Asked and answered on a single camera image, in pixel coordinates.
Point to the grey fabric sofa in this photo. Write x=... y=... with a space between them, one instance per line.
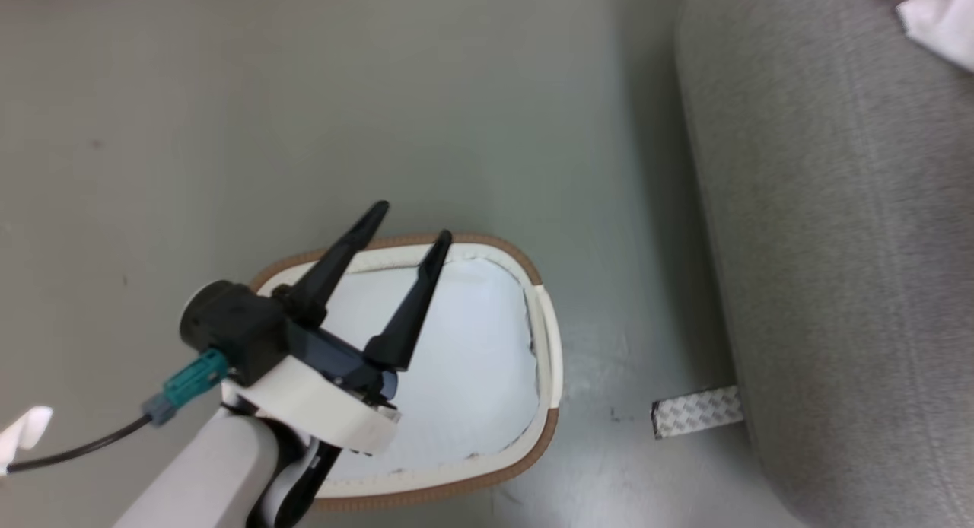
x=845 y=246

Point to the silver patterned metal plate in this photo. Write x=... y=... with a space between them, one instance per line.
x=696 y=412

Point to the white laundry basket brown rim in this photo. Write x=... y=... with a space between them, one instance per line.
x=472 y=361

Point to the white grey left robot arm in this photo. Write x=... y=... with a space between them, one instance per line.
x=205 y=475

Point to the white cloth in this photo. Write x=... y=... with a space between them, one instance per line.
x=943 y=22

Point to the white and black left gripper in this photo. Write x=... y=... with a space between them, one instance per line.
x=304 y=383

